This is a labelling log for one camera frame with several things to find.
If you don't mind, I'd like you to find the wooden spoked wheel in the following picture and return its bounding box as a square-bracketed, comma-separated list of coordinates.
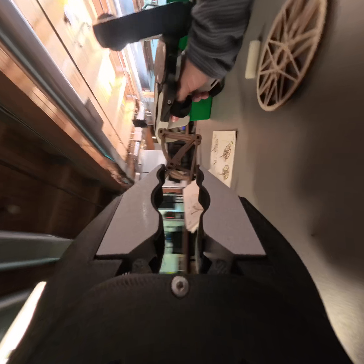
[255, 0, 328, 112]

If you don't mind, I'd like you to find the wooden cabinet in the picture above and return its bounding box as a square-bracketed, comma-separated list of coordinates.
[0, 0, 143, 242]

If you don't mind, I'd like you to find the white wax cylinder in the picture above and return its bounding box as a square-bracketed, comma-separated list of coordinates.
[245, 40, 261, 79]

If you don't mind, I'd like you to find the assembly instruction booklet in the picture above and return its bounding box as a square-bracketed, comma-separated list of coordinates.
[183, 130, 238, 232]

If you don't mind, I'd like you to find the person's right forearm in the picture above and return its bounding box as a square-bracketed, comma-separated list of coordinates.
[186, 0, 253, 79]

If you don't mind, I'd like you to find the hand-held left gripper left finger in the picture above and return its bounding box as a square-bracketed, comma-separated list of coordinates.
[96, 164, 166, 273]

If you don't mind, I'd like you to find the wooden bicycle frame part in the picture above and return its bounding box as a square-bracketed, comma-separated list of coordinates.
[158, 128, 203, 182]

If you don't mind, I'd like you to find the person's right hand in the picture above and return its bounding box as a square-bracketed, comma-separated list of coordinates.
[170, 58, 221, 123]

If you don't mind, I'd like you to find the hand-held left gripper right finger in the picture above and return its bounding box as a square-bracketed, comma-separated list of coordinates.
[196, 166, 267, 274]

